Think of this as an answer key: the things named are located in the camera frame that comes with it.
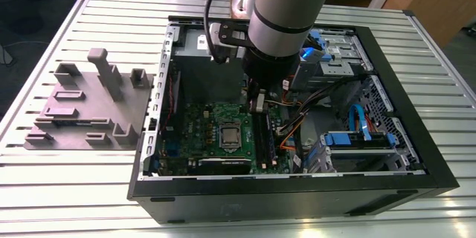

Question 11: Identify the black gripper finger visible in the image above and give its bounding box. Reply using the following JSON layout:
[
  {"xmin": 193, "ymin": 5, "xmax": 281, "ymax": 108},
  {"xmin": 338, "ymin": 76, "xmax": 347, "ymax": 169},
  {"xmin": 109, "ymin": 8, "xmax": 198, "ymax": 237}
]
[{"xmin": 249, "ymin": 81, "xmax": 270, "ymax": 115}]

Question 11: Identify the silver CPU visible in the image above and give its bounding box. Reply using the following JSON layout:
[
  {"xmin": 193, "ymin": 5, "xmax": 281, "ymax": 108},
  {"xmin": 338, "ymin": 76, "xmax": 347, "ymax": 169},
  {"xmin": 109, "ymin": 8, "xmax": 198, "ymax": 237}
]
[{"xmin": 222, "ymin": 127, "xmax": 241, "ymax": 144}]

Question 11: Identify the CPU socket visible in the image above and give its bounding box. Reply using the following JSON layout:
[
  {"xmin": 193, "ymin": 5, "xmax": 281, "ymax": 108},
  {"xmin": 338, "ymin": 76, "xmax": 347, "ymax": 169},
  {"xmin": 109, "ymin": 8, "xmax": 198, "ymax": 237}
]
[{"xmin": 218, "ymin": 120, "xmax": 245, "ymax": 150}]

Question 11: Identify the metal socket cover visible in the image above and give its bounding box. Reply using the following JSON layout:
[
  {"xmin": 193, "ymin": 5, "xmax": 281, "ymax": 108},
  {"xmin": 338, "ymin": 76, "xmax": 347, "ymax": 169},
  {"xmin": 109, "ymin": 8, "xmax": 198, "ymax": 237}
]
[{"xmin": 218, "ymin": 120, "xmax": 243, "ymax": 149}]

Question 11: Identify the black RAM slot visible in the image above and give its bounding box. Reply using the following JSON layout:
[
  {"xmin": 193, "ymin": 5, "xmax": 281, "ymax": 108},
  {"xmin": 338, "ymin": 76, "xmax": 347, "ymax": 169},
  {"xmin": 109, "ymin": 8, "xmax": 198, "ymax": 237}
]
[
  {"xmin": 263, "ymin": 109, "xmax": 277, "ymax": 166},
  {"xmin": 253, "ymin": 114, "xmax": 267, "ymax": 166}
]

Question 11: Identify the blue plastic drive latch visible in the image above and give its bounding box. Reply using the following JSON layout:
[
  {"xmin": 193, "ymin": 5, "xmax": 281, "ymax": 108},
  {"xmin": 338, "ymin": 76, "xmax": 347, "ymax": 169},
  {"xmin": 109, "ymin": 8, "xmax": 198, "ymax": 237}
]
[{"xmin": 299, "ymin": 30, "xmax": 333, "ymax": 62}]

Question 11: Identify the silver metal drive cage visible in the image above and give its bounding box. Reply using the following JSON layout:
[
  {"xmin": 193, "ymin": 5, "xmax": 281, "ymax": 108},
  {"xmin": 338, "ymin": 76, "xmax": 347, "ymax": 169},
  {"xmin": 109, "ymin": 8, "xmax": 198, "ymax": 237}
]
[{"xmin": 293, "ymin": 28, "xmax": 375, "ymax": 91}]

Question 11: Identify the grey power supply unit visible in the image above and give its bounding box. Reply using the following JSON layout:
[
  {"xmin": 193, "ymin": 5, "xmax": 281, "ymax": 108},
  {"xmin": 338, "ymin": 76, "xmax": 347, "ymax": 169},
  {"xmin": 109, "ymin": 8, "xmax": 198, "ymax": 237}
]
[{"xmin": 173, "ymin": 30, "xmax": 249, "ymax": 102}]

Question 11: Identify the green motherboard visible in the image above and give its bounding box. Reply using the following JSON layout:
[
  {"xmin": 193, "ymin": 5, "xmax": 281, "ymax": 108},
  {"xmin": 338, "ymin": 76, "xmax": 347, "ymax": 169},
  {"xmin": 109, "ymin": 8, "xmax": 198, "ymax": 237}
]
[{"xmin": 159, "ymin": 101, "xmax": 295, "ymax": 176}]

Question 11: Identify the hard disk in blue carrier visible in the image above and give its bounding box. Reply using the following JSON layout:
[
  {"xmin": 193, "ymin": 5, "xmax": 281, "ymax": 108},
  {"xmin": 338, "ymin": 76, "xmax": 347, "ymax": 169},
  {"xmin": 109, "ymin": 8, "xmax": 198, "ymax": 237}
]
[{"xmin": 321, "ymin": 132, "xmax": 398, "ymax": 151}]

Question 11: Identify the black graphics card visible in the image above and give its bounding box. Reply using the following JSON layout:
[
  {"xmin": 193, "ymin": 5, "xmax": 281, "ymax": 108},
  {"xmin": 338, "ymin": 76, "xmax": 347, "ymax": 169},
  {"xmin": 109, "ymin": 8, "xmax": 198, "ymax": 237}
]
[{"xmin": 190, "ymin": 156, "xmax": 254, "ymax": 176}]

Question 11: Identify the silver metal disk bay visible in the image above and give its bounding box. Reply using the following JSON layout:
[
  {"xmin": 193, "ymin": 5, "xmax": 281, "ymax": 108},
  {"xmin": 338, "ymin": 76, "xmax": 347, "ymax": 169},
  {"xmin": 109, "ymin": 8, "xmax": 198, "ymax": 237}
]
[{"xmin": 309, "ymin": 130, "xmax": 426, "ymax": 173}]

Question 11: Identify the grey parts rack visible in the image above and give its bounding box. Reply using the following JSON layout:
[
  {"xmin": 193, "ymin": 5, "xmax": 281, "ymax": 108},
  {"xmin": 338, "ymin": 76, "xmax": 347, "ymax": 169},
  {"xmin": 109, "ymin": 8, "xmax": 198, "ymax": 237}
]
[{"xmin": 23, "ymin": 48, "xmax": 158, "ymax": 151}]

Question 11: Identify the black PC case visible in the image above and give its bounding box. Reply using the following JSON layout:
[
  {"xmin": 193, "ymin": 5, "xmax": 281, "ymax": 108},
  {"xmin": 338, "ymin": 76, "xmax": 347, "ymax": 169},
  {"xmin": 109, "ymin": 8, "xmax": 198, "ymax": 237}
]
[{"xmin": 127, "ymin": 14, "xmax": 461, "ymax": 225}]

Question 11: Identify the green RAM stick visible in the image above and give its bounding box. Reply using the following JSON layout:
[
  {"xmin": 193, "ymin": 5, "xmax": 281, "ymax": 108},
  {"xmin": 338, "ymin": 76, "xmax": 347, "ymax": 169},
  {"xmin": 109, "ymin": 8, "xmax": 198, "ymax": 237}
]
[{"xmin": 51, "ymin": 120, "xmax": 94, "ymax": 127}]

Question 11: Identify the wooden cabinet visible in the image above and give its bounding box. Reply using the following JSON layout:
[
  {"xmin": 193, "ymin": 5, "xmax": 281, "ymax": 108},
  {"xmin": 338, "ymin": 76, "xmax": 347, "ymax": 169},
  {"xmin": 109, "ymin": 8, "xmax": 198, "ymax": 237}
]
[{"xmin": 383, "ymin": 0, "xmax": 476, "ymax": 48}]

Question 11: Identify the black white wire bundle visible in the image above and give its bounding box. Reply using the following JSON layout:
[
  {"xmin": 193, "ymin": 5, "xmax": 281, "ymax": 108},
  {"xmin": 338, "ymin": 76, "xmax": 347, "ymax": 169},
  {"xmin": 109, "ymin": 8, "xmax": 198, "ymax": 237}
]
[{"xmin": 266, "ymin": 98, "xmax": 299, "ymax": 106}]

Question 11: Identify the orange wire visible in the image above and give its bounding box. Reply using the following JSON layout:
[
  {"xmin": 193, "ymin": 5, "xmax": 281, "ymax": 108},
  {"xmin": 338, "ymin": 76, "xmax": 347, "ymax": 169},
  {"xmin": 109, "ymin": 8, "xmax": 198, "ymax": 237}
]
[{"xmin": 279, "ymin": 134, "xmax": 299, "ymax": 153}]

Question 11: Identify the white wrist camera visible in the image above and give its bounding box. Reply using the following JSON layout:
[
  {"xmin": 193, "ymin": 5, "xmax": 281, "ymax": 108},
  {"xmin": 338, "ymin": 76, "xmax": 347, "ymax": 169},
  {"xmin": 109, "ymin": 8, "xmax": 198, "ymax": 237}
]
[{"xmin": 209, "ymin": 22, "xmax": 250, "ymax": 48}]

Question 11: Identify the blue flat wire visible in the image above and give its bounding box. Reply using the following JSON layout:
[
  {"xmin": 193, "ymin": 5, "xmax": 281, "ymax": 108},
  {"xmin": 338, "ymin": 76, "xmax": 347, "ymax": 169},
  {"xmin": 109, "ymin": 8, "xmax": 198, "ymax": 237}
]
[{"xmin": 349, "ymin": 104, "xmax": 374, "ymax": 142}]

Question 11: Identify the black camera cable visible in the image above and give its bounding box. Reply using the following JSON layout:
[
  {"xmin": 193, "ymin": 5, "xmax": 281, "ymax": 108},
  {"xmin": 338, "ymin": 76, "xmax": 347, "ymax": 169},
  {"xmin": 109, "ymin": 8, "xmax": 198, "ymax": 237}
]
[{"xmin": 203, "ymin": 0, "xmax": 227, "ymax": 55}]

